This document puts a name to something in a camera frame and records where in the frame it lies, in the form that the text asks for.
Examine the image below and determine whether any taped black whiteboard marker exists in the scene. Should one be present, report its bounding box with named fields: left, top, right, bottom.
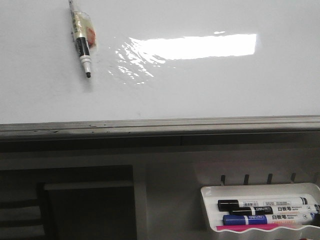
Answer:
left=68, top=0, right=96, bottom=79

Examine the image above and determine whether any blue capped whiteboard marker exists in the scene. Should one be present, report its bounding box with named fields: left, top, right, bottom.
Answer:
left=222, top=213, right=320, bottom=226

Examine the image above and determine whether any white plastic marker tray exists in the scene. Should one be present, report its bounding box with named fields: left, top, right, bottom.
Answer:
left=200, top=183, right=320, bottom=240

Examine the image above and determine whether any dark chair under board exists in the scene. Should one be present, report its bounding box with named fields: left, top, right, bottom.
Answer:
left=0, top=165, right=137, bottom=240

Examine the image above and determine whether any black capped marker top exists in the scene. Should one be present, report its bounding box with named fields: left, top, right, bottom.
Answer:
left=217, top=196, right=309, bottom=212

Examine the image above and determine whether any black capped marker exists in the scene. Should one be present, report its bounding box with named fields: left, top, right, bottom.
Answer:
left=229, top=204, right=320, bottom=216
left=217, top=196, right=309, bottom=212

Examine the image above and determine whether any pink eraser block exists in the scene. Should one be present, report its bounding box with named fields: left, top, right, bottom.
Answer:
left=216, top=223, right=280, bottom=232

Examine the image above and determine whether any black capped marker middle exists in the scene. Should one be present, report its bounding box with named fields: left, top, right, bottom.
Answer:
left=229, top=204, right=320, bottom=216

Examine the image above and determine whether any white whiteboard with grey frame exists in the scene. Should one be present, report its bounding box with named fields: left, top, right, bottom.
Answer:
left=0, top=0, right=320, bottom=141

